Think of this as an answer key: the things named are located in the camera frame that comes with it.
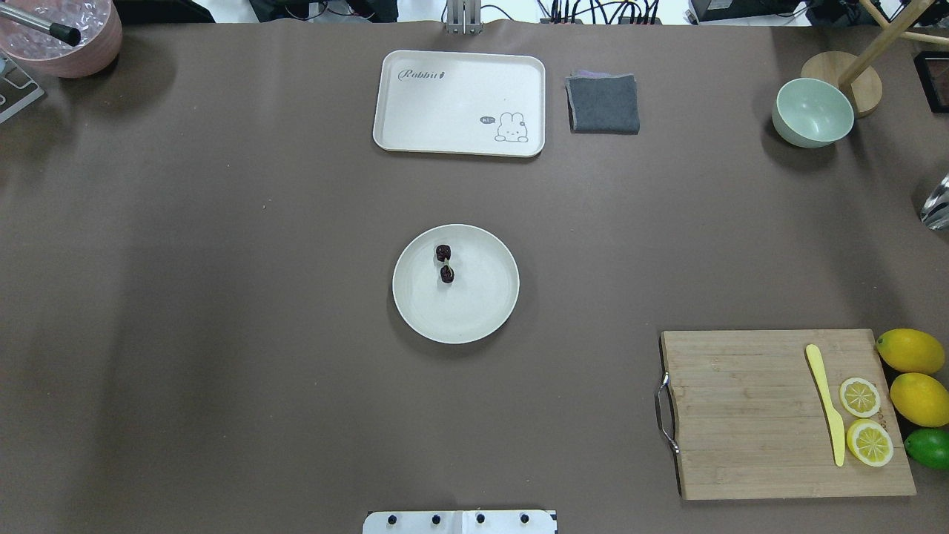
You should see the dark red cherry pair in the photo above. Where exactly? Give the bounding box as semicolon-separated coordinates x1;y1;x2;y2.
436;244;455;284

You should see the cream rabbit tray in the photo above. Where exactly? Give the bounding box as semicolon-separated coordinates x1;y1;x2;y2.
372;50;546;158

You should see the black framed wooden tray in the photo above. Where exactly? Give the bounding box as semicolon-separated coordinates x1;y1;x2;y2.
913;51;948;114

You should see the cream round plate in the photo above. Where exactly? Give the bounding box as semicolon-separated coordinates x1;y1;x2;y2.
391;223;520;344

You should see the grey folded cloth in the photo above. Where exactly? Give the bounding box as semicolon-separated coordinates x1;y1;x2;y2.
565;71;641;135

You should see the mint green bowl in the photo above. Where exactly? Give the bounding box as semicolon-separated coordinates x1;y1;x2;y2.
770;78;856;148

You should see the yellow plastic knife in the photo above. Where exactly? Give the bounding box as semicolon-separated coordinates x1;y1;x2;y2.
804;343;847;467

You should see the lemon slice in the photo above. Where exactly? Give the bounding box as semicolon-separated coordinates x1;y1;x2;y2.
839;378;882;418
845;418;894;467

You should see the wooden mug tree stand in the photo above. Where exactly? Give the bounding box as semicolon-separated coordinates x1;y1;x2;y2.
800;1;947;119

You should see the pink bowl with ice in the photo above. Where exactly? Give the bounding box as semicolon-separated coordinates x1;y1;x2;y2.
1;1;123;79

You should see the yellow lemon near board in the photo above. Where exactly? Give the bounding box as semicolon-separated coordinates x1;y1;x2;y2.
876;328;946;375

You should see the steel scoop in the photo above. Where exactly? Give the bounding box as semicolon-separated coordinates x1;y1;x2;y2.
919;174;949;232

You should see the outer yellow lemon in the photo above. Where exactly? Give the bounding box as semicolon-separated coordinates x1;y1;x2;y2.
889;372;948;428

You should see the white cup rack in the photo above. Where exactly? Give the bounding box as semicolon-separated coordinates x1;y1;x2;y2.
1;52;45;124

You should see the green lime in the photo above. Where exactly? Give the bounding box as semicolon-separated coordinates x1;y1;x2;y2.
904;428;948;470

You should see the aluminium frame post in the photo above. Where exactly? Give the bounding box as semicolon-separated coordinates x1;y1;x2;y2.
445;0;483;35

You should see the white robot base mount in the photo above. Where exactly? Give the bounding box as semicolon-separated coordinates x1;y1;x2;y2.
362;508;558;533

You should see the steel ice scoop handle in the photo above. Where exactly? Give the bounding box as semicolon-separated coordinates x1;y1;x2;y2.
1;2;82;47

